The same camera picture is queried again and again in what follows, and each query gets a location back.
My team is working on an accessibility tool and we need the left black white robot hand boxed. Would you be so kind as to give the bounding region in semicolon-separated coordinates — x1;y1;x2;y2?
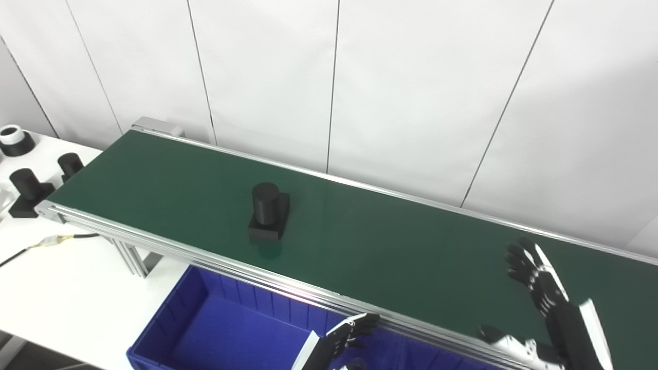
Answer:
290;313;381;370

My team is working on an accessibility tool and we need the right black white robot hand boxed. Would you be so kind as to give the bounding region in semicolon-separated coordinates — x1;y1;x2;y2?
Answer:
476;237;615;370

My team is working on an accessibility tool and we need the black cylinder part square base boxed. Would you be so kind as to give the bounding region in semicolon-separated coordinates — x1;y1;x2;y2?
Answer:
248;182;290;245
9;168;56;219
57;152;86;183

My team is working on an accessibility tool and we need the blue plastic bin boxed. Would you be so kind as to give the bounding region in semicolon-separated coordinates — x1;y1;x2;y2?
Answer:
406;342;509;370
126;264;412;370

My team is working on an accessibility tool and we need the aluminium conveyor leg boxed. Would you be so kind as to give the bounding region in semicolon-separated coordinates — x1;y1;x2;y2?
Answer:
109;238;151;279

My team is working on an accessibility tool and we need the grey conveyor end housing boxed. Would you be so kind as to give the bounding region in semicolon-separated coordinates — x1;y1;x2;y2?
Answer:
131;116;185;139

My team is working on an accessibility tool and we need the green conveyor belt aluminium frame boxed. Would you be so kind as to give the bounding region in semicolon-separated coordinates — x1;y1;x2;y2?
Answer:
35;126;658;370

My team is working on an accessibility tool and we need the black cable yellow connector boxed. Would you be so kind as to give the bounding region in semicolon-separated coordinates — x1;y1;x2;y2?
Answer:
0;232;101;269

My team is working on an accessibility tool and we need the black cylinder white ring top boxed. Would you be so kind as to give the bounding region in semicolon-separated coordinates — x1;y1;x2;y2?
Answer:
0;124;37;158

